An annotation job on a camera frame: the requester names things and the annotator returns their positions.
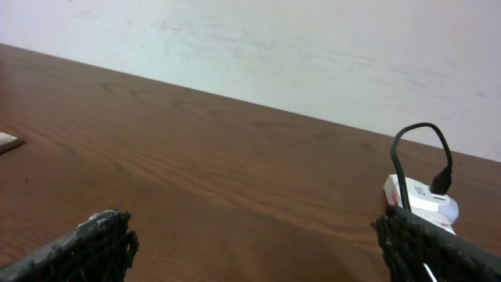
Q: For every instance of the white USB charger adapter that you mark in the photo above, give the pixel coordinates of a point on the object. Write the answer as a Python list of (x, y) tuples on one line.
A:
[(431, 206)]

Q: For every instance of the white power strip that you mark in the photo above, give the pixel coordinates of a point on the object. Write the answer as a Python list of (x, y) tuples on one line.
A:
[(392, 192)]

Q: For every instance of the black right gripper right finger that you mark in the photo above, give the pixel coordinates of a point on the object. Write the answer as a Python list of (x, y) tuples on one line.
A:
[(417, 250)]

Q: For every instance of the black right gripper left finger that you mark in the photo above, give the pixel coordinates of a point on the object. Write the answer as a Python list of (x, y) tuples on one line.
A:
[(100, 249)]

